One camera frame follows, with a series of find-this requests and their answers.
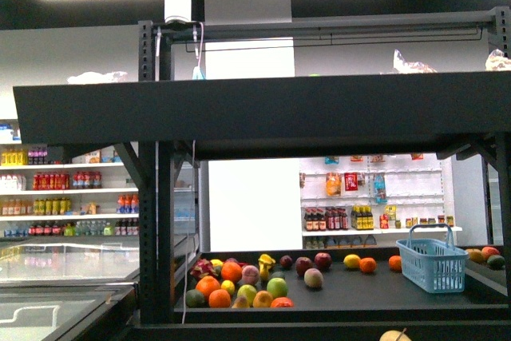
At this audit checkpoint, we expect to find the pink dragon fruit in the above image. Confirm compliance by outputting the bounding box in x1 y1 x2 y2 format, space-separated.
190 259 217 281

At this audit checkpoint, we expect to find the pink peach far shelf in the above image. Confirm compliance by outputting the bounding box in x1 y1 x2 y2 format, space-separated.
303 268 323 289

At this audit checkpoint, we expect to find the dark red apple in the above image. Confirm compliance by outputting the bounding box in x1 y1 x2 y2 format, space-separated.
314 252 332 272

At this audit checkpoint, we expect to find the yellow lemon far shelf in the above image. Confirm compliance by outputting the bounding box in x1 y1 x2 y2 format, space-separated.
343 254 361 270

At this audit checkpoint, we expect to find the green apple far shelf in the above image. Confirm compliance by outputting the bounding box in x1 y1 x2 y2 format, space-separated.
267 277 288 299

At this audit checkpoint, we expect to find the orange near blue basket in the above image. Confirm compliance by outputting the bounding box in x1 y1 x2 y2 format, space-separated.
388 256 402 272

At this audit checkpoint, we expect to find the black metal shelf rack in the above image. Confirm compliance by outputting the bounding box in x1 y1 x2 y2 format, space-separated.
13 22 510 340

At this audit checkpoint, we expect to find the yellow banana bunch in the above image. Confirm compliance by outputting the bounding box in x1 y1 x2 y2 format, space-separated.
258 254 276 282

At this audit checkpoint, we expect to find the orange beside far lemon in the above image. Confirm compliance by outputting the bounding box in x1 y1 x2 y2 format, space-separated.
359 257 377 274

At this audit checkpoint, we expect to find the glass top freezer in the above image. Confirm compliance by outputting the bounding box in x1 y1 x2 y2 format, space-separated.
1 236 139 340

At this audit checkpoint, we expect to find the white pear with stem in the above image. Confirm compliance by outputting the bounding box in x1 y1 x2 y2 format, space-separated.
379 328 411 341

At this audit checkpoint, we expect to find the white security camera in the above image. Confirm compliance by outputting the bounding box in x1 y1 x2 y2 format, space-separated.
164 0 192 24

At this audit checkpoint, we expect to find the small blue plastic basket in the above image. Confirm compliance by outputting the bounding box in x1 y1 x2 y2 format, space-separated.
396 223 469 294

